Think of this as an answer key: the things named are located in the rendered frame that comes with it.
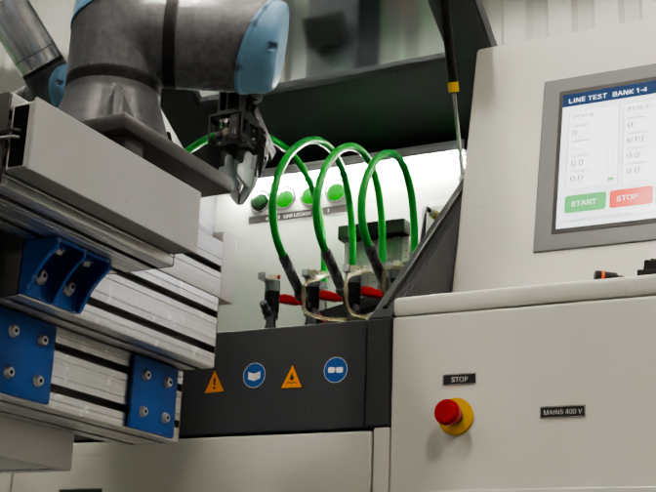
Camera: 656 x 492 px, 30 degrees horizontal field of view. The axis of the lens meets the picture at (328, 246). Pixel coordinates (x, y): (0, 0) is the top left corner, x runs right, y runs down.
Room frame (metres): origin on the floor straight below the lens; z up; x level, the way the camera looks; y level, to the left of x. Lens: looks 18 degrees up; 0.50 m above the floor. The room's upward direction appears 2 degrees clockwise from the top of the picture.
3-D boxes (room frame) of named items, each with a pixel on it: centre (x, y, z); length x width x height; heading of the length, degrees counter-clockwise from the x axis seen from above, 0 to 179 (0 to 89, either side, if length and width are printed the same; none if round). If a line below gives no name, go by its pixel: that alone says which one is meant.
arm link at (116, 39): (1.37, 0.26, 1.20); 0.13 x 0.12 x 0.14; 92
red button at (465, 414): (1.66, -0.18, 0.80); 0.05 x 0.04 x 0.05; 63
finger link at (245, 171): (2.00, 0.15, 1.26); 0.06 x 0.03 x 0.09; 153
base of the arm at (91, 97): (1.37, 0.27, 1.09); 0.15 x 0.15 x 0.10
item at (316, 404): (1.90, 0.20, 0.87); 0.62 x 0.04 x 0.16; 63
